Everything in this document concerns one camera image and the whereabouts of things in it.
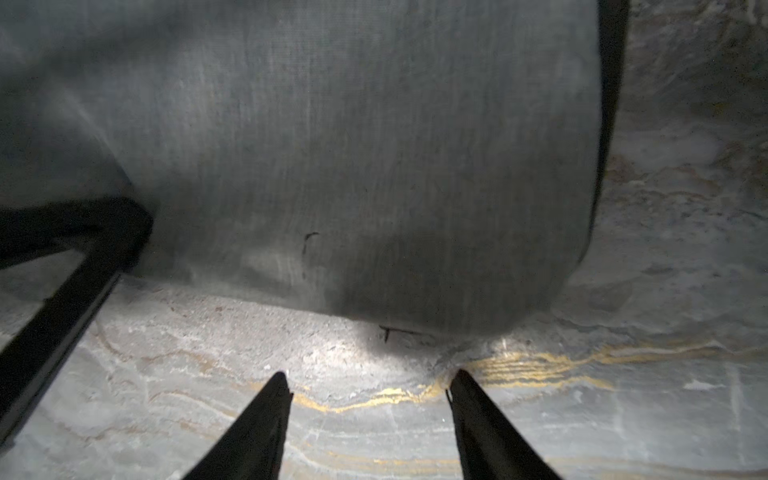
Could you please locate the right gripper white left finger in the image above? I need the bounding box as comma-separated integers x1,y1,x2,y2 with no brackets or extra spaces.
185,372,293,480

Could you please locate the grey laptop bag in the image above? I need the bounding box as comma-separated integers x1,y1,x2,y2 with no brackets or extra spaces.
1,1,630,445

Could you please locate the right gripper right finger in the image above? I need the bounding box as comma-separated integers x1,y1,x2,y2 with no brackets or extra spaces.
446,369,560,480

